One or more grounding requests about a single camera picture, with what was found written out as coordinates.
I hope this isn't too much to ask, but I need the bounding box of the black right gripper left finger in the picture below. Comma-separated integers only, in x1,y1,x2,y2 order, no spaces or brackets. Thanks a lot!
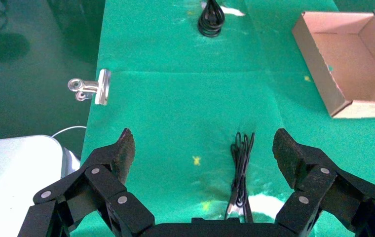
17,127,156,237

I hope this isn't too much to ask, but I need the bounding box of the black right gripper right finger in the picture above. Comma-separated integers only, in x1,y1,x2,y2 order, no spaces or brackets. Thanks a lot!
272,127,375,237

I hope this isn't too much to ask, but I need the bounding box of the black wired computer mouse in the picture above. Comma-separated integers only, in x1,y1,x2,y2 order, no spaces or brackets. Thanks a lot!
224,130,257,225

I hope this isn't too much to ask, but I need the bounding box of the black power cable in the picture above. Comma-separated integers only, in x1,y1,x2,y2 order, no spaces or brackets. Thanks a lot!
197,0,226,38

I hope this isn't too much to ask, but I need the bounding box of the open brown cardboard box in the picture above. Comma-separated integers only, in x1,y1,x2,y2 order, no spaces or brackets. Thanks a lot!
292,9,375,119

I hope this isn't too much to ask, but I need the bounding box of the white robot body shell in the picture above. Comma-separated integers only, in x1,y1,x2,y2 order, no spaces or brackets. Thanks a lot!
0,134,82,237

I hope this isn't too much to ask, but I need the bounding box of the silver metal binder clip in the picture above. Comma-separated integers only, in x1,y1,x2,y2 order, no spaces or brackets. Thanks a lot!
67,68,113,106

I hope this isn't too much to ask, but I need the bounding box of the green tablecloth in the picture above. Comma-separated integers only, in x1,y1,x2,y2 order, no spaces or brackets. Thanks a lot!
71,0,375,237

